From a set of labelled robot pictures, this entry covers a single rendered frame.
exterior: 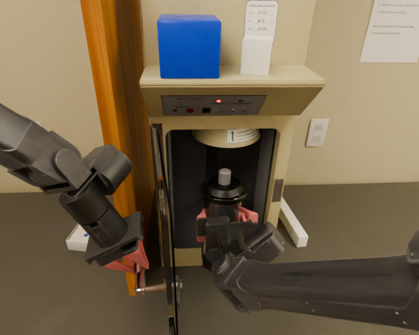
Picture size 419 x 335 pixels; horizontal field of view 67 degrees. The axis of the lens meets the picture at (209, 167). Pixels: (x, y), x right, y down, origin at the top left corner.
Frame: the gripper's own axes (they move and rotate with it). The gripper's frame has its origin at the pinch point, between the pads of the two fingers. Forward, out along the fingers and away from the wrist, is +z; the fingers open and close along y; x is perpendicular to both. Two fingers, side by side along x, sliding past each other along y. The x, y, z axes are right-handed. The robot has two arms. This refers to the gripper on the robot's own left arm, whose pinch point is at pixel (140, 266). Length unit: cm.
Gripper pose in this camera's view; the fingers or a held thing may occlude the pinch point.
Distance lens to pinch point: 62.0
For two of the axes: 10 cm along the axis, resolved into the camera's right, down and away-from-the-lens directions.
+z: 3.9, 7.6, 5.2
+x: 1.8, 5.0, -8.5
